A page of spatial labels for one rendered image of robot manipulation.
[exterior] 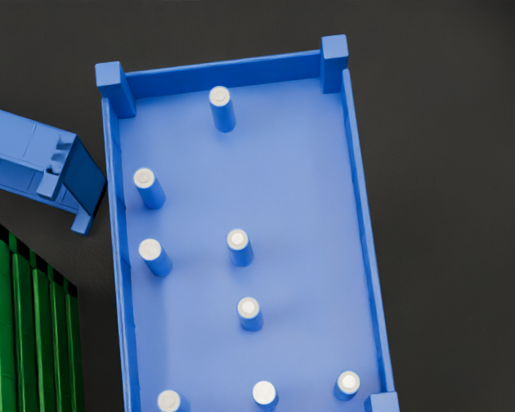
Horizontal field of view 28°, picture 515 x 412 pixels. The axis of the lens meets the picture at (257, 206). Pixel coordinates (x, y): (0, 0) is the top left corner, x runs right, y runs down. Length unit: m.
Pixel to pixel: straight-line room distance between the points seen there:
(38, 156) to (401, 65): 0.52
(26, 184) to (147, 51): 0.25
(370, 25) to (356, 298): 0.67
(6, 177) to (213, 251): 0.61
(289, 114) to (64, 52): 0.64
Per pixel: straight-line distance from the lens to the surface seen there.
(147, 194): 0.81
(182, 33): 1.45
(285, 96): 0.88
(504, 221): 1.37
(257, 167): 0.86
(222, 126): 0.86
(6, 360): 1.00
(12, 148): 1.21
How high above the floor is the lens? 1.31
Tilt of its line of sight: 75 degrees down
